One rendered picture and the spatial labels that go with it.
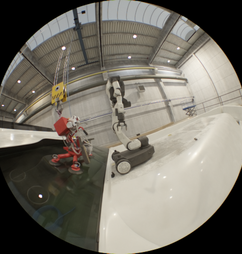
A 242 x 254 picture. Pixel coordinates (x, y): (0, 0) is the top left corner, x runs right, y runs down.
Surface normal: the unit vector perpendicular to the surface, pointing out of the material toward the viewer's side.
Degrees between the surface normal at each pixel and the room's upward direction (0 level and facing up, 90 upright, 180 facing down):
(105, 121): 90
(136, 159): 90
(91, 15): 168
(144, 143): 90
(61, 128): 90
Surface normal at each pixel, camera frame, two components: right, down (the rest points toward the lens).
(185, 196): -0.15, -0.78
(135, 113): 0.11, -0.07
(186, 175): -0.21, -0.90
